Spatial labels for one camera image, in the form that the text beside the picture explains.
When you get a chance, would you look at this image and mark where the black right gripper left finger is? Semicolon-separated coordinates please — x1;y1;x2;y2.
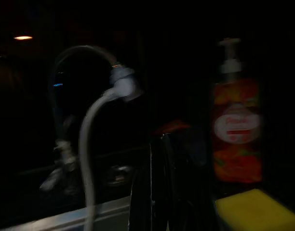
130;133;172;231

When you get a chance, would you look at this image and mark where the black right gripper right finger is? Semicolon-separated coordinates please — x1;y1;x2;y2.
163;132;216;231

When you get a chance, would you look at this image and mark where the chrome kitchen faucet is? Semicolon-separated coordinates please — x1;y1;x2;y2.
40;45;118;193

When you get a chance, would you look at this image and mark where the yellow sponge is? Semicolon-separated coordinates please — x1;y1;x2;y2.
215;188;295;231

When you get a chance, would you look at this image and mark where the small red pad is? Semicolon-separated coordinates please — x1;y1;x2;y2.
151;121;190;135

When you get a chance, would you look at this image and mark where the stainless steel sink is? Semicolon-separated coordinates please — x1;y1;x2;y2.
0;194;133;231

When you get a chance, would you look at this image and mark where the white faucet adapter head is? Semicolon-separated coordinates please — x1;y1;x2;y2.
108;63;145;103

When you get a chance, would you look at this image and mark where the metal counter ring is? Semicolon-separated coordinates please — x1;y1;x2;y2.
106;165;131;187

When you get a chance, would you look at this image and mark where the long white hose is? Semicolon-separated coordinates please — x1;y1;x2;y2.
78;88;119;231

